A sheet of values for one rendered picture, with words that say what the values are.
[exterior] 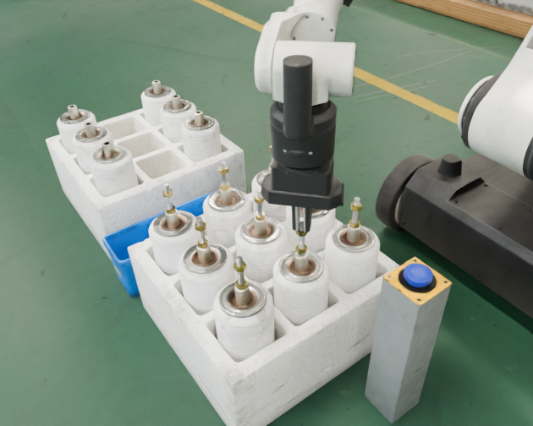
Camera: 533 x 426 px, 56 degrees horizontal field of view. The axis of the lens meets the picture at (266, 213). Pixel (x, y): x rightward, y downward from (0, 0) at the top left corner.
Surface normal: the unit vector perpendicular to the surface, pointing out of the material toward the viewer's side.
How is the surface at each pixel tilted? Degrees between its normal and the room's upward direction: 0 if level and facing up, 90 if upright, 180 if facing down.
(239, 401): 90
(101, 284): 0
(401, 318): 90
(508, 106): 45
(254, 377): 90
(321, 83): 90
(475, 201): 0
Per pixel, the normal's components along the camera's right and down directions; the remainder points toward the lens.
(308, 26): -0.18, 0.77
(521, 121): -0.70, -0.13
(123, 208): 0.58, 0.49
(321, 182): -0.22, 0.61
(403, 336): -0.81, 0.38
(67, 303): -0.04, -0.78
